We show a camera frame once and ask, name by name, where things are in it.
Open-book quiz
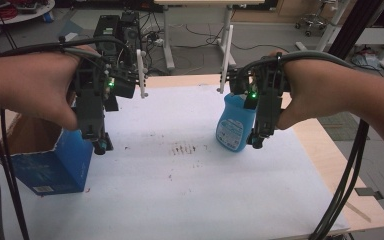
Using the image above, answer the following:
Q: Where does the black diagonal pole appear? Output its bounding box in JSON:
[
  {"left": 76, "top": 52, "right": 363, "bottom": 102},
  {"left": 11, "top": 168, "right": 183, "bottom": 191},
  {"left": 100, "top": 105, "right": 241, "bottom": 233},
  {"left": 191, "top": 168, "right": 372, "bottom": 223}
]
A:
[{"left": 327, "top": 0, "right": 384, "bottom": 62}]

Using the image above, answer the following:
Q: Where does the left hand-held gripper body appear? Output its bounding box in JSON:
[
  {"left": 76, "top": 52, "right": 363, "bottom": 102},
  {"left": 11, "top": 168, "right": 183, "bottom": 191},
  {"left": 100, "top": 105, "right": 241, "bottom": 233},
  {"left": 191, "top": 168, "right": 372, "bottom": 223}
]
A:
[{"left": 73, "top": 49, "right": 149, "bottom": 155}]

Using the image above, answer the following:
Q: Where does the white desk frame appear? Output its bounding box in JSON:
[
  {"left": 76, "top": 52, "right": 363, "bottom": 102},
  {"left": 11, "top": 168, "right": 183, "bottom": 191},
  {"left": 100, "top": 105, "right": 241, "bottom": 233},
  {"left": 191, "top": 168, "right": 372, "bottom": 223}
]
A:
[{"left": 153, "top": 0, "right": 268, "bottom": 73}]

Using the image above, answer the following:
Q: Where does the white furniture frame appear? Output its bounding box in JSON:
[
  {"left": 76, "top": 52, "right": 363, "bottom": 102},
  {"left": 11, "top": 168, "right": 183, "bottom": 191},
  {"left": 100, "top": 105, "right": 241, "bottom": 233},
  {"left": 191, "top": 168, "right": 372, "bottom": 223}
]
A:
[{"left": 294, "top": 0, "right": 384, "bottom": 72}]

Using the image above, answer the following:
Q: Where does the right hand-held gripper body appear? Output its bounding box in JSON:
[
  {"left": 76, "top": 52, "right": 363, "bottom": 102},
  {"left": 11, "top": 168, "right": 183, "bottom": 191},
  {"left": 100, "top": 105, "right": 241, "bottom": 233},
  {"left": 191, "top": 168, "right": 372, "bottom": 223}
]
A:
[{"left": 217, "top": 55, "right": 292, "bottom": 150}]

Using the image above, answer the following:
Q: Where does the white table mat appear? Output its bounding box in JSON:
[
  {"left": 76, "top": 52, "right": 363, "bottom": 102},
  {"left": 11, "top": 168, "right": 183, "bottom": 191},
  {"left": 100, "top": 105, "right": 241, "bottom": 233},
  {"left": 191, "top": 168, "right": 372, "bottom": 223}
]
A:
[{"left": 0, "top": 84, "right": 351, "bottom": 240}]

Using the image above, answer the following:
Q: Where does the person's left hand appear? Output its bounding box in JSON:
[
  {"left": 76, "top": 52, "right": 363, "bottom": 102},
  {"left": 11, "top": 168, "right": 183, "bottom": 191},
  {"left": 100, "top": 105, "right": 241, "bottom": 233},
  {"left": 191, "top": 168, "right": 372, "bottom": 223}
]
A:
[{"left": 0, "top": 44, "right": 98, "bottom": 131}]

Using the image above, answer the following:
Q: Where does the round white table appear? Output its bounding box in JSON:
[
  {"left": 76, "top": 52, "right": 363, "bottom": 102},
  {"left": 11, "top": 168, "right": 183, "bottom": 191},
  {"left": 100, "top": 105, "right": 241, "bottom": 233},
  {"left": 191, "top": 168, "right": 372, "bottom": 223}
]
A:
[{"left": 0, "top": 0, "right": 56, "bottom": 27}]

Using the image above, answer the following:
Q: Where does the gripper cable bundle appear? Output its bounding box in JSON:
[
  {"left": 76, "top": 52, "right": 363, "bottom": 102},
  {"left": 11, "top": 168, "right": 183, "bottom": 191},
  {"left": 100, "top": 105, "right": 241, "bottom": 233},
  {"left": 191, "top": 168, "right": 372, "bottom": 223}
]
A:
[
  {"left": 236, "top": 50, "right": 371, "bottom": 240},
  {"left": 0, "top": 35, "right": 132, "bottom": 240}
]

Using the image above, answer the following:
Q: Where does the grey tape piece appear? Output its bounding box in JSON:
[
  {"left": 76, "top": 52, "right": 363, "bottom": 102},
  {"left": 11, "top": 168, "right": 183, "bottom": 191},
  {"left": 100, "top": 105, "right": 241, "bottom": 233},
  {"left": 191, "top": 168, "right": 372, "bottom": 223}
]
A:
[{"left": 354, "top": 187, "right": 384, "bottom": 201}]

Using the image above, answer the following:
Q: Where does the white power strip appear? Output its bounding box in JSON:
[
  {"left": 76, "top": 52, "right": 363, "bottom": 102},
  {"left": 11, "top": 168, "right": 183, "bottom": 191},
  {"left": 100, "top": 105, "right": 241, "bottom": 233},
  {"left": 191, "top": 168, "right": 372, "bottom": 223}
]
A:
[{"left": 145, "top": 37, "right": 165, "bottom": 48}]

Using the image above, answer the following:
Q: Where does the office chair base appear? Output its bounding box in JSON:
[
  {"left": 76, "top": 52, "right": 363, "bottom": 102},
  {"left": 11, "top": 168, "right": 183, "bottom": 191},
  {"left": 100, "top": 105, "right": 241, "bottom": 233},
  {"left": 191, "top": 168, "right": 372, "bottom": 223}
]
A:
[{"left": 294, "top": 0, "right": 329, "bottom": 38}]

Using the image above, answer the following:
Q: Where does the blue plastic bottle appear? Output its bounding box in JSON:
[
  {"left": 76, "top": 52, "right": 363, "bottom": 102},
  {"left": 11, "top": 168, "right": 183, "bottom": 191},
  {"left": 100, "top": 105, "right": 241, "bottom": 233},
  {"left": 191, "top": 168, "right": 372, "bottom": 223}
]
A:
[{"left": 215, "top": 92, "right": 258, "bottom": 153}]

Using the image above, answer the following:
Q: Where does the right gripper cable bundle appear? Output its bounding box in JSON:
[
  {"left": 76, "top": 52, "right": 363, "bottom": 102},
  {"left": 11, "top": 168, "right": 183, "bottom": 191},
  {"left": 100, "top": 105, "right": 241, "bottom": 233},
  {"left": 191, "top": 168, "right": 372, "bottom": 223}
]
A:
[{"left": 236, "top": 50, "right": 371, "bottom": 240}]

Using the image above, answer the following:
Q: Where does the left gripper cable bundle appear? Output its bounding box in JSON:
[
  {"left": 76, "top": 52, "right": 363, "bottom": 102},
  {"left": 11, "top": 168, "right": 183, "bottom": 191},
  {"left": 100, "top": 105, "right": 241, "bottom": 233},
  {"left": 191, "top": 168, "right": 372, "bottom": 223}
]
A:
[{"left": 0, "top": 35, "right": 132, "bottom": 240}]

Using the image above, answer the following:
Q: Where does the blue cardboard box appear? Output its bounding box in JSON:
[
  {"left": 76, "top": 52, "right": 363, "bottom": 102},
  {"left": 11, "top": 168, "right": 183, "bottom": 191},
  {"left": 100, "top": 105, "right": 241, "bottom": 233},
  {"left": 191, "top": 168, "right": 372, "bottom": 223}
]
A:
[{"left": 5, "top": 111, "right": 95, "bottom": 196}]

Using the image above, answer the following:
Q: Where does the person's right hand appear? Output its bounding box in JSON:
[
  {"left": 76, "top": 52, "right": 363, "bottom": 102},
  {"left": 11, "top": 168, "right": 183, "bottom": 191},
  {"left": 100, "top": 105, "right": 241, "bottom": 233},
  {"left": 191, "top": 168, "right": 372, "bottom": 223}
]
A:
[{"left": 269, "top": 48, "right": 362, "bottom": 131}]

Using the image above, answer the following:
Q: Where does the black floor cable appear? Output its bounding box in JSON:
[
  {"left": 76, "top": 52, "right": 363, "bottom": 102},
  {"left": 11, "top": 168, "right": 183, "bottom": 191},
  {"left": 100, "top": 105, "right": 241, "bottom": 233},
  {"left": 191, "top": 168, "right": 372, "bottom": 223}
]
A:
[{"left": 183, "top": 23, "right": 292, "bottom": 54}]

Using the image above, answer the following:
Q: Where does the black computer tower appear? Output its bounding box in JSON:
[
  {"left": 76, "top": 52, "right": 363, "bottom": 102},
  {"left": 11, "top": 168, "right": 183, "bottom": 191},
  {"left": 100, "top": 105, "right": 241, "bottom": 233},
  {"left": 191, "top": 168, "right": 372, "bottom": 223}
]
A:
[
  {"left": 119, "top": 10, "right": 144, "bottom": 63},
  {"left": 92, "top": 14, "right": 122, "bottom": 58}
]

